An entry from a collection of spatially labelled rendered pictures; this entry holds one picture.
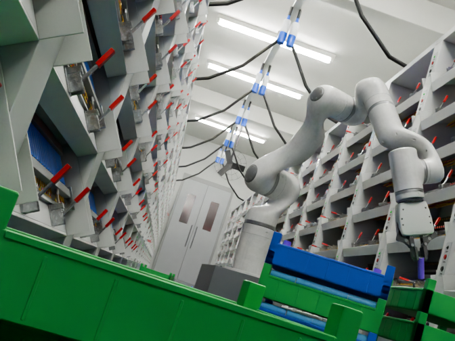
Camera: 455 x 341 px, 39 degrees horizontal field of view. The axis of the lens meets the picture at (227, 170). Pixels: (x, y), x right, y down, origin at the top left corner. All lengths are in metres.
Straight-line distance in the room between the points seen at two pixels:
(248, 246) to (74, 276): 1.94
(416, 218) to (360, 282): 0.45
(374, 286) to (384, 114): 0.71
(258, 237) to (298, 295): 0.82
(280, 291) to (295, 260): 0.08
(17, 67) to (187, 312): 0.39
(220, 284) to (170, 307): 1.79
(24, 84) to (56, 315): 0.37
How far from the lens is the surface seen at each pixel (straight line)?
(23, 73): 0.75
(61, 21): 0.76
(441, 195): 2.60
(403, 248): 2.81
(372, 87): 2.18
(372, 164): 3.75
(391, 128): 2.06
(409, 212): 1.95
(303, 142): 2.33
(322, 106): 2.25
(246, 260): 2.36
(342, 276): 1.56
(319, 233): 4.35
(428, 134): 3.13
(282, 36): 5.14
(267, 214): 2.38
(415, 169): 1.97
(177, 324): 0.47
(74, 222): 1.42
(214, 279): 2.25
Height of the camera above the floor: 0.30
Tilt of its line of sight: 10 degrees up
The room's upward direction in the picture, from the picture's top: 18 degrees clockwise
